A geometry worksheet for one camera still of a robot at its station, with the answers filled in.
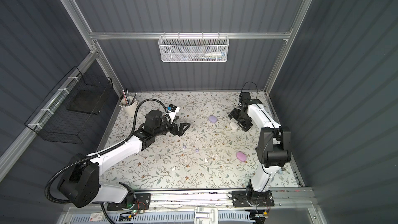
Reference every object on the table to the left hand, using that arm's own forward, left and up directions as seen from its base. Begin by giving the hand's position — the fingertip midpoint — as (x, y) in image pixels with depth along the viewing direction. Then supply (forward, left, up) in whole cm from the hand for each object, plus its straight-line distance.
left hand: (185, 122), depth 81 cm
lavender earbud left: (-5, +2, -18) cm, 19 cm away
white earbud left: (-18, +7, -18) cm, 27 cm away
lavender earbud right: (-8, -6, -19) cm, 21 cm away
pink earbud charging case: (-11, -31, -18) cm, 38 cm away
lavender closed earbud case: (+15, -16, -18) cm, 29 cm away
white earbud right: (-14, -11, -18) cm, 25 cm away
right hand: (+6, -30, -9) cm, 32 cm away
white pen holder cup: (+18, +38, -10) cm, 43 cm away
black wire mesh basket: (0, +56, +9) cm, 57 cm away
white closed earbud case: (+9, -30, -17) cm, 36 cm away
